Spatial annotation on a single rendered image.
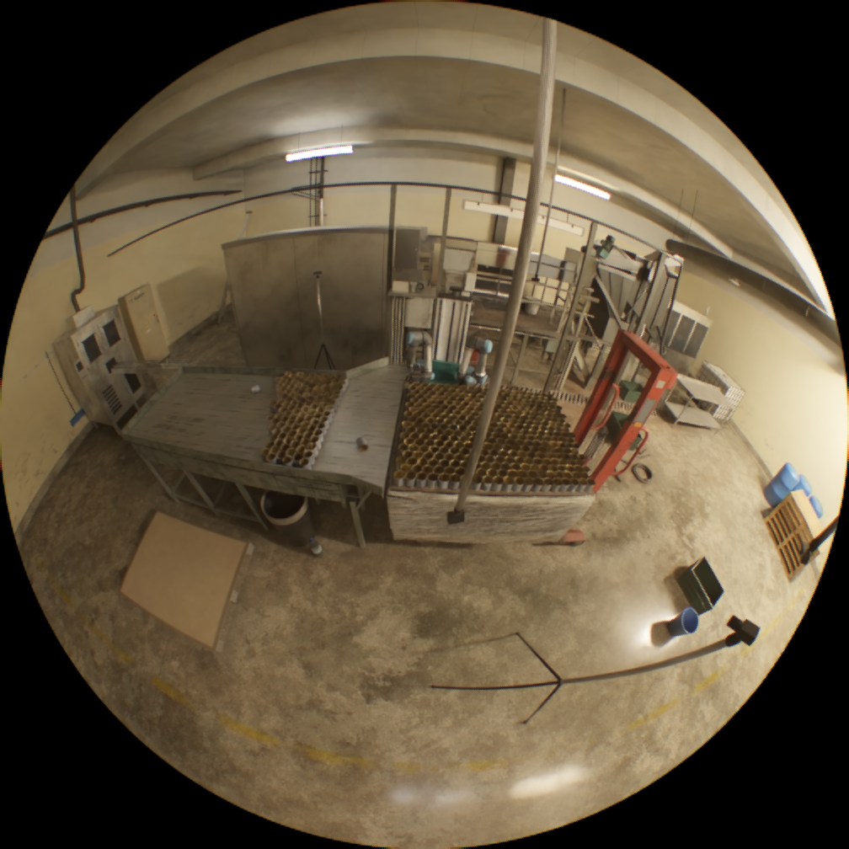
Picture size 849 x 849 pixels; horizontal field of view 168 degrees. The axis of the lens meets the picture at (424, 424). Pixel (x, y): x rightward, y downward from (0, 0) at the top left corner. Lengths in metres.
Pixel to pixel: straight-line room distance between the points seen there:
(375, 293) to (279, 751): 4.95
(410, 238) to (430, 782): 5.11
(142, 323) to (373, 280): 5.49
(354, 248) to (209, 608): 4.20
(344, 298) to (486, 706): 4.70
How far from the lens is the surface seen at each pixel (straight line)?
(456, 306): 3.01
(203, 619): 2.95
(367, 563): 2.74
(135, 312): 7.44
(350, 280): 4.01
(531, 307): 5.43
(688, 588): 4.06
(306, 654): 2.65
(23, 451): 6.84
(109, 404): 5.85
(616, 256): 5.34
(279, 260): 4.36
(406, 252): 3.55
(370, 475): 1.87
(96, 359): 5.71
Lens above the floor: 2.54
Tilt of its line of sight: 41 degrees down
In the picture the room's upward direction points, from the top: 6 degrees clockwise
